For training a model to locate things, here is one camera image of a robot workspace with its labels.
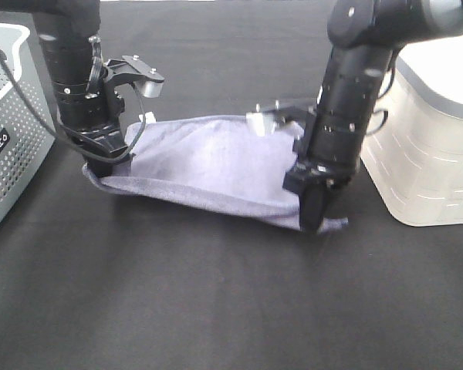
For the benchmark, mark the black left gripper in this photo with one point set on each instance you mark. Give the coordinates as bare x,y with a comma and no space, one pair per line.
103,146

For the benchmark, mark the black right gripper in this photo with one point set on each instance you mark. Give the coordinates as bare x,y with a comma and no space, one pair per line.
314,177

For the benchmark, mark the grey-blue microfibre towel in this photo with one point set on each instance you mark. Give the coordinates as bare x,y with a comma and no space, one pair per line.
213,163

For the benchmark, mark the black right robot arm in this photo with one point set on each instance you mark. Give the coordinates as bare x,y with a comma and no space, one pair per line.
366,38

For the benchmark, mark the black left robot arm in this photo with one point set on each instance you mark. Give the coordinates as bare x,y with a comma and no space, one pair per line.
88,104

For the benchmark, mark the grey perforated plastic basket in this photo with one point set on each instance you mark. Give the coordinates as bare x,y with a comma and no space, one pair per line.
24,143

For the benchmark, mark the black table cloth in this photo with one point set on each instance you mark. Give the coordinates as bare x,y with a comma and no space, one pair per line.
90,280

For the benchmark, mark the white basket with grey rim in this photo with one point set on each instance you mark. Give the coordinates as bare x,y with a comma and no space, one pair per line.
416,160

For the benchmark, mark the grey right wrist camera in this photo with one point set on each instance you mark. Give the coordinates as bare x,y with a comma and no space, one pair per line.
286,118

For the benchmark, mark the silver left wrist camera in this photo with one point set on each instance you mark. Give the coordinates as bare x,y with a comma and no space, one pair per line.
130,69

